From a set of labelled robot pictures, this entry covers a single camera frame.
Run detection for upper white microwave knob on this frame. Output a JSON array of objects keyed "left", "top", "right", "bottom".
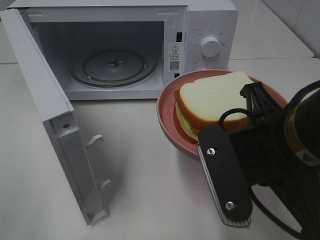
[{"left": 200, "top": 35, "right": 221, "bottom": 58}]

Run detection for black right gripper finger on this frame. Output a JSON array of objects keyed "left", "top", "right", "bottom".
[
  {"left": 240, "top": 82, "right": 281, "bottom": 118},
  {"left": 197, "top": 124, "right": 253, "bottom": 228}
]

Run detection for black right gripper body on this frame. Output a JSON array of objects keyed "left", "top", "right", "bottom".
[{"left": 228, "top": 108, "right": 320, "bottom": 186}]

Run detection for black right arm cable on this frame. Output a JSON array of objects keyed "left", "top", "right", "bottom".
[{"left": 219, "top": 108, "right": 320, "bottom": 240}]

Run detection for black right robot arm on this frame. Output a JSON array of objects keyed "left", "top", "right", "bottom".
[{"left": 197, "top": 81, "right": 320, "bottom": 238}]

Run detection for pink round plate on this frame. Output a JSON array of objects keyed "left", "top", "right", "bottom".
[{"left": 156, "top": 69, "right": 290, "bottom": 162}]

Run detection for white microwave oven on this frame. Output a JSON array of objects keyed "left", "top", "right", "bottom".
[{"left": 6, "top": 0, "right": 238, "bottom": 100}]

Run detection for white bread sandwich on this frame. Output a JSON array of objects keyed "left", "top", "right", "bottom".
[{"left": 173, "top": 71, "right": 253, "bottom": 141}]

